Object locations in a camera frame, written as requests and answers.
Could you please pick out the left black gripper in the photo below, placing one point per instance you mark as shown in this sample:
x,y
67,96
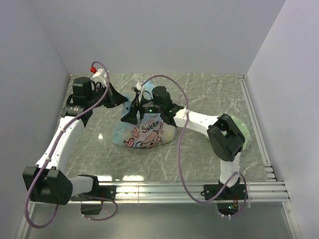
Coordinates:
x,y
114,97

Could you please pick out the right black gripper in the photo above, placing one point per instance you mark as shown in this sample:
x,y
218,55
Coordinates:
x,y
131,118

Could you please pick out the light blue plastic bag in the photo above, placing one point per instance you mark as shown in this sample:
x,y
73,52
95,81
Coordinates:
x,y
150,131

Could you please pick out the green leaf-shaped plate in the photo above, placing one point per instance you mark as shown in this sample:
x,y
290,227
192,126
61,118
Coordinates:
x,y
243,128

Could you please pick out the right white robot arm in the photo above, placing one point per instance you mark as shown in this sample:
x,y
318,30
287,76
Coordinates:
x,y
225,137

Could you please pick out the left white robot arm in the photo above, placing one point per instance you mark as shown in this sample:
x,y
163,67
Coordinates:
x,y
46,181

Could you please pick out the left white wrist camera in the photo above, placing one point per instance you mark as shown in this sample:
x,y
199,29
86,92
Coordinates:
x,y
99,74

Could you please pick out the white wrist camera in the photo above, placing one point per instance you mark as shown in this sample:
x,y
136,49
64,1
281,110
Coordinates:
x,y
138,89
99,74

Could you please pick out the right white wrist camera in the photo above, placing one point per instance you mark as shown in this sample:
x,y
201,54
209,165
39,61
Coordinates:
x,y
138,89

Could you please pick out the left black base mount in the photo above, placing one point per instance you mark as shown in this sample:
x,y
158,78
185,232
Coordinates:
x,y
91,203

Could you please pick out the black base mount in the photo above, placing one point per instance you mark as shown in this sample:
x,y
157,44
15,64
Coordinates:
x,y
231,201
91,203

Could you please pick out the aluminium right side rail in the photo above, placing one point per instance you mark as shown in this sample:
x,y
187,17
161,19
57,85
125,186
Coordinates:
x,y
260,141

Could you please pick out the aluminium rail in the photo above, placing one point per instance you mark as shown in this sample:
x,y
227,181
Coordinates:
x,y
154,192
260,141

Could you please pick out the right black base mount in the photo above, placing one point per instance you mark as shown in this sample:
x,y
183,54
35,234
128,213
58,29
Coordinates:
x,y
231,201

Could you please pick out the aluminium front rail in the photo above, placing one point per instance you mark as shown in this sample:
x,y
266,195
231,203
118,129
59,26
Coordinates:
x,y
154,192

